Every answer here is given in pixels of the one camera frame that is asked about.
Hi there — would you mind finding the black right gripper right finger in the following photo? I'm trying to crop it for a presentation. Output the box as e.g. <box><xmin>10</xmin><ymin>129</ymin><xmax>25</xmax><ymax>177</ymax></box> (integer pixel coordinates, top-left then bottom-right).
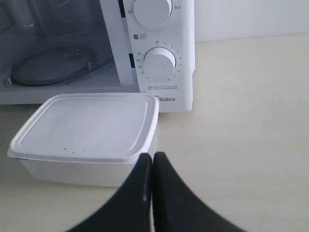
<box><xmin>152</xmin><ymin>152</ymin><xmax>244</xmax><ymax>232</ymax></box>

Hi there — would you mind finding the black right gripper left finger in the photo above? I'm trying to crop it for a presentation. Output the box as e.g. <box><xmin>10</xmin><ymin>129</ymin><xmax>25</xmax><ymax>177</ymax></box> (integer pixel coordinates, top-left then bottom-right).
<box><xmin>69</xmin><ymin>153</ymin><xmax>152</xmax><ymax>232</ymax></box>

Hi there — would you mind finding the white lidded plastic container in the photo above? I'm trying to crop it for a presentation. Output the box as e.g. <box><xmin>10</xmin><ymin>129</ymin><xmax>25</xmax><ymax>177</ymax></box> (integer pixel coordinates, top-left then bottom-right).
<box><xmin>7</xmin><ymin>93</ymin><xmax>159</xmax><ymax>187</ymax></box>

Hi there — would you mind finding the white Midea microwave body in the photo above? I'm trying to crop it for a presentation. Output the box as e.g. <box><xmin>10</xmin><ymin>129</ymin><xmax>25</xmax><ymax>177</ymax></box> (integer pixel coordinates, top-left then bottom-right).
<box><xmin>0</xmin><ymin>0</ymin><xmax>195</xmax><ymax>113</ymax></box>

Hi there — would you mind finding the white lower timer knob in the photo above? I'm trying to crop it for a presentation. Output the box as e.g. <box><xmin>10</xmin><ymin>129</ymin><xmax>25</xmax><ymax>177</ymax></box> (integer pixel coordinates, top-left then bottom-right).
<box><xmin>142</xmin><ymin>47</ymin><xmax>176</xmax><ymax>81</ymax></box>

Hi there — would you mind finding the white upper power knob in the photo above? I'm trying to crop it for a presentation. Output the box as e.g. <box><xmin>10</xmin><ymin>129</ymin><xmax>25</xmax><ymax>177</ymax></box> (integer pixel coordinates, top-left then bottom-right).
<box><xmin>133</xmin><ymin>0</ymin><xmax>172</xmax><ymax>29</ymax></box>

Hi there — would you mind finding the black turntable roller ring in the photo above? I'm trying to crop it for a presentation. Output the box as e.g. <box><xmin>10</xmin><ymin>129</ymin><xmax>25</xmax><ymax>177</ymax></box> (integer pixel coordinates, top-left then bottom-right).
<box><xmin>11</xmin><ymin>45</ymin><xmax>98</xmax><ymax>87</ymax></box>

